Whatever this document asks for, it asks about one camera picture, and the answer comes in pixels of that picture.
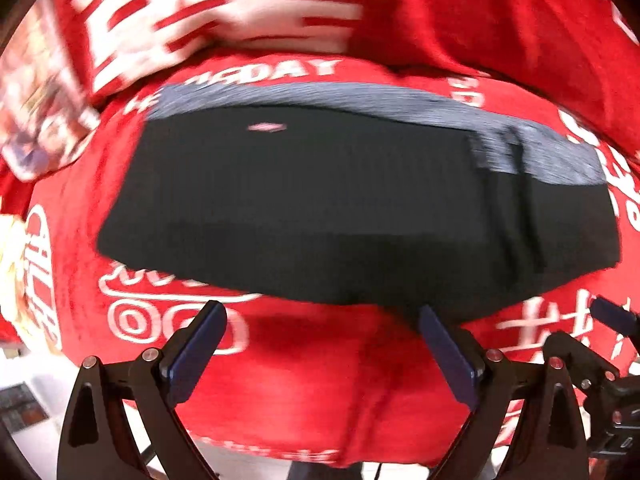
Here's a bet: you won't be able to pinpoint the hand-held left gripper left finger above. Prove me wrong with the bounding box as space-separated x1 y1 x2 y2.
56 300 228 480

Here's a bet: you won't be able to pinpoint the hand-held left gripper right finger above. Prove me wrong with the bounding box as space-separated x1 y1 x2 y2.
417 305 593 480

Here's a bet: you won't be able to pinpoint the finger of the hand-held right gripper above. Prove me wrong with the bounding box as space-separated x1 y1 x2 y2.
589 296 640 341
542 332 621 406

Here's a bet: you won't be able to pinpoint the black shorts with grey waistband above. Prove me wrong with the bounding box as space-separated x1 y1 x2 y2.
97 82 623 323

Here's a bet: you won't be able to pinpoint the red printed blanket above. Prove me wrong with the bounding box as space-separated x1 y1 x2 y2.
0 50 640 468

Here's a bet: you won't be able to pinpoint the person's legs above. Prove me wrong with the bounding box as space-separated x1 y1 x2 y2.
287 460 363 480

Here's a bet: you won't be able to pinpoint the dark printed box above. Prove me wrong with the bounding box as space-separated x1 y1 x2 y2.
0 382 48 433

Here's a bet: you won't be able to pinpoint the cream soft item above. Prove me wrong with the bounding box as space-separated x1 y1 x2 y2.
0 215 31 331

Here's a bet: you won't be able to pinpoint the picture printed cushion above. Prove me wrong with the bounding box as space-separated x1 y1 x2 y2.
0 0 101 181

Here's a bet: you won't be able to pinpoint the red printed quilt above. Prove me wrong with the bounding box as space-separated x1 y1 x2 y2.
50 0 640 156

